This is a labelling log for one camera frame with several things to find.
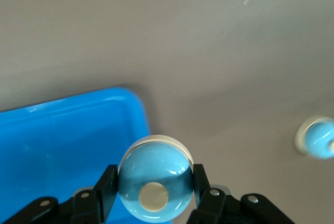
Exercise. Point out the blue dome bell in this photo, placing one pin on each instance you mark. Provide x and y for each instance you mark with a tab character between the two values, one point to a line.
318	138
156	171

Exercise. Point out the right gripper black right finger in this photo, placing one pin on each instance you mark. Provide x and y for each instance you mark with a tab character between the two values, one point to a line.
201	182

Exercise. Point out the blue plastic tray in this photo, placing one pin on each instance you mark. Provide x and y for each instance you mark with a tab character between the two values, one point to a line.
52	143

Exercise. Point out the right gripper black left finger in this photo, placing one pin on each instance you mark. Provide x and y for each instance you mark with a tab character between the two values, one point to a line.
107	187

